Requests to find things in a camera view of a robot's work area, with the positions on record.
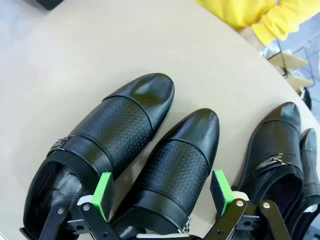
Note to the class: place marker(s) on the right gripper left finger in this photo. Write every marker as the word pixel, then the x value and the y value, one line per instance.
pixel 102 197

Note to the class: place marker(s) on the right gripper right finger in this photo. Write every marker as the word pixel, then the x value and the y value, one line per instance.
pixel 221 195

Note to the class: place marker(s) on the black leather buckle shoe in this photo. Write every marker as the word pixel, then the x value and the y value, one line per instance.
pixel 112 125
pixel 180 160
pixel 311 160

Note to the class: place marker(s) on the black buckle shoe purple insole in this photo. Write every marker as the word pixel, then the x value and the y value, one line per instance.
pixel 280 135

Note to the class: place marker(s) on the person left forearm yellow sleeve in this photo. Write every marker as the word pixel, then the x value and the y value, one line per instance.
pixel 277 25

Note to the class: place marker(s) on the black shoe stand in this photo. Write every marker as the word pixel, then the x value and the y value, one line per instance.
pixel 50 3

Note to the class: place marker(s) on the light wooden background shelf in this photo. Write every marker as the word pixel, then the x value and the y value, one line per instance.
pixel 297 60

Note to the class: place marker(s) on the person torso yellow hoodie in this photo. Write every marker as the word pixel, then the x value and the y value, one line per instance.
pixel 232 12

